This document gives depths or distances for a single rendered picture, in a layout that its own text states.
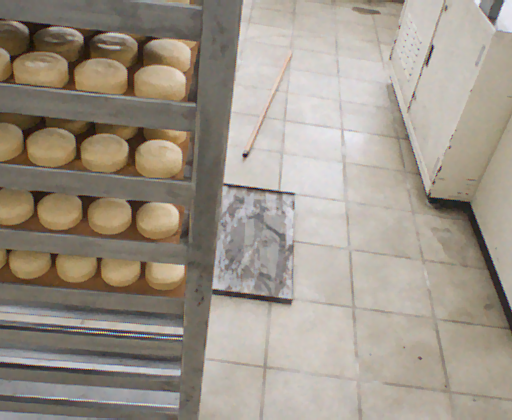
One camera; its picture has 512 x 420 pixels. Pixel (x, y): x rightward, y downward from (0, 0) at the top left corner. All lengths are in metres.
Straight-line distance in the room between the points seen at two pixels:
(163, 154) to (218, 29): 0.20
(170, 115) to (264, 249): 1.65
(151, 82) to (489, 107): 1.89
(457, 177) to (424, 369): 0.89
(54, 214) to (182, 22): 0.30
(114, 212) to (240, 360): 1.22
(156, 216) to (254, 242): 1.51
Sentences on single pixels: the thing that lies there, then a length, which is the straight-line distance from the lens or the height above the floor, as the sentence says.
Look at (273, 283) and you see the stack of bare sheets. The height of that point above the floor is 0.02.
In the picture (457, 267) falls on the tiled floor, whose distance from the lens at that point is 2.38.
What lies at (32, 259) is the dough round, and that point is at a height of 0.97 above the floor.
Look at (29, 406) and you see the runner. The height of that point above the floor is 0.70.
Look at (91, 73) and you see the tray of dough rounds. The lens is 0.58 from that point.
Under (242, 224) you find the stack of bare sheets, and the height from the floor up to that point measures 0.02.
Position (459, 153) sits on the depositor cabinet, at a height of 0.32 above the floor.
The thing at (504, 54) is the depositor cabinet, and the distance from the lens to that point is 2.25.
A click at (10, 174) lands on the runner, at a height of 1.14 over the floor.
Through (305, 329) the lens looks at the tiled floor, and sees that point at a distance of 1.95.
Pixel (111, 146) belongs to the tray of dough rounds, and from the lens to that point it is 0.63.
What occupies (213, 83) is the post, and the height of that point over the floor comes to 1.29.
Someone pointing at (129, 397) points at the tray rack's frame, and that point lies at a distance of 1.59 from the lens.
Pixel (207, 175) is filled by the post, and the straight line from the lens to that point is 0.53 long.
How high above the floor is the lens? 1.51
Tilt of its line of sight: 41 degrees down
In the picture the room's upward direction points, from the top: 10 degrees clockwise
